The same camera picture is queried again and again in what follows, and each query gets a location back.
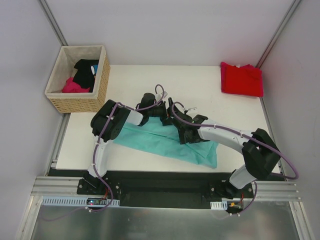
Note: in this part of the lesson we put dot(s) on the black t shirt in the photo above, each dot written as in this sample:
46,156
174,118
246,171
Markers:
86,73

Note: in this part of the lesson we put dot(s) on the right aluminium frame post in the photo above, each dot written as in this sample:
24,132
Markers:
293,7

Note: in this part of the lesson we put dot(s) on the aluminium frame post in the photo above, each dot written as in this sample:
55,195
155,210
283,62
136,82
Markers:
53,22
293,7

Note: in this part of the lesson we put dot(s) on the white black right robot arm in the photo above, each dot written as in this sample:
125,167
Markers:
260,154

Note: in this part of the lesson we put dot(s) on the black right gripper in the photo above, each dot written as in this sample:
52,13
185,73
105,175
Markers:
176,119

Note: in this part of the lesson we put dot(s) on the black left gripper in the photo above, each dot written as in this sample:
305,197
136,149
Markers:
161,111

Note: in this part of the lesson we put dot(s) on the magenta t shirt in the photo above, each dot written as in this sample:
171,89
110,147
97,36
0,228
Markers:
72,87

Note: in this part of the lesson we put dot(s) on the aluminium rail left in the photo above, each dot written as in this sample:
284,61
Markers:
55,185

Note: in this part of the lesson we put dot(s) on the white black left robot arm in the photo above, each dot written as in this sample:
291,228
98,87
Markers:
109,121

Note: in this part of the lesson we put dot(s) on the aluminium rail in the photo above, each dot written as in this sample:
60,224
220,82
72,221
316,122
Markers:
55,185
278,191

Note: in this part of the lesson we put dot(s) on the woven wicker basket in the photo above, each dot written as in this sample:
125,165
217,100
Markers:
64,68

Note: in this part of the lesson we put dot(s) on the left white cable duct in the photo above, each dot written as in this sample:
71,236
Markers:
66,201

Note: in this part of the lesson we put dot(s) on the white cable duct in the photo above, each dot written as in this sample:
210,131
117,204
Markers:
219,205
66,201

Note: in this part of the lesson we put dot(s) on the teal t shirt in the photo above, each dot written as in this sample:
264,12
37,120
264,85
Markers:
155,138

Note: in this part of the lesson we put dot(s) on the aluminium rail right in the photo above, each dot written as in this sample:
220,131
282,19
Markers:
278,191

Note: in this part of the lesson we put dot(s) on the left aluminium frame post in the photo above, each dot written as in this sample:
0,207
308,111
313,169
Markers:
53,22

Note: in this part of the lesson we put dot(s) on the right white cable duct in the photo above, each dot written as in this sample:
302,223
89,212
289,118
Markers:
219,205

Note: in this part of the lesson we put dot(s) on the red t shirt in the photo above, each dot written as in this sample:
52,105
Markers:
244,80

